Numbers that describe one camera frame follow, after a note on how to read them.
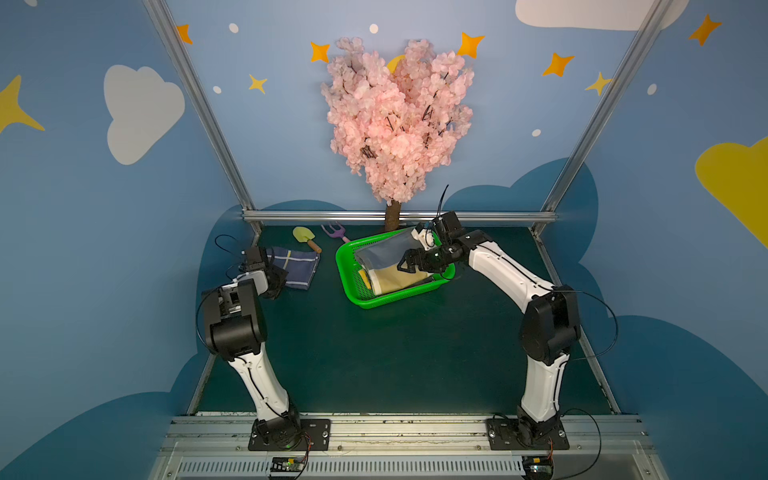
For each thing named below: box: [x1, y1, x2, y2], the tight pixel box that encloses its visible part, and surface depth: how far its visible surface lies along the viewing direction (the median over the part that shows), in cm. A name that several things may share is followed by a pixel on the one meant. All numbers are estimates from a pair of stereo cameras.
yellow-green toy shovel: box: [292, 226, 322, 254], surface depth 121 cm
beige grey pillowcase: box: [356, 231, 433, 295], surface depth 102 cm
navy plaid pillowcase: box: [266, 246, 320, 290], surface depth 110 cm
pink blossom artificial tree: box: [322, 36, 474, 232], surface depth 76 cm
